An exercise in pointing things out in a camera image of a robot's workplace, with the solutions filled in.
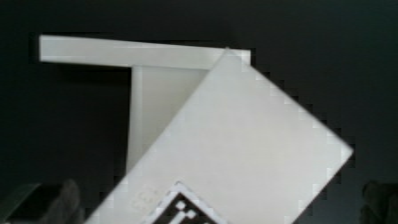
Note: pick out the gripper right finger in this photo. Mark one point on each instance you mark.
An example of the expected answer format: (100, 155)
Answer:
(379, 211)

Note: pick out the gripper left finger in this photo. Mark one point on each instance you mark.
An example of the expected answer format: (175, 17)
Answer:
(43, 204)

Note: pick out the white cabinet top block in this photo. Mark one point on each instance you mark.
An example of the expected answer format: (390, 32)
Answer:
(242, 159)

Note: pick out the white obstacle fence frame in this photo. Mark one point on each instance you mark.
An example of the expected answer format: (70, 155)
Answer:
(169, 67)

